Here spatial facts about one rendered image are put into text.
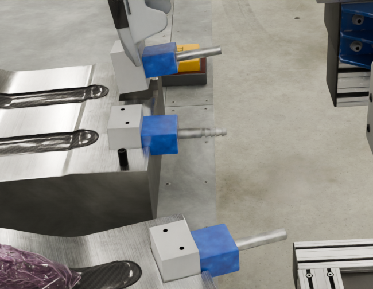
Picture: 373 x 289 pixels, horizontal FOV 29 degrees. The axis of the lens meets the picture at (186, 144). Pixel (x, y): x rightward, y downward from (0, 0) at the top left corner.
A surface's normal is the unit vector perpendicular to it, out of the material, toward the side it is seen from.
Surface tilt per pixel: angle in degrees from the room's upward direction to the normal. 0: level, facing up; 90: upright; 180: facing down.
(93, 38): 0
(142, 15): 72
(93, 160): 0
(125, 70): 82
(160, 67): 82
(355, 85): 90
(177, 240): 0
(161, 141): 90
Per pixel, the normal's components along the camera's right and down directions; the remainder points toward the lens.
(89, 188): -0.02, 0.55
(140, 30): -0.07, 0.26
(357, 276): -0.07, -0.84
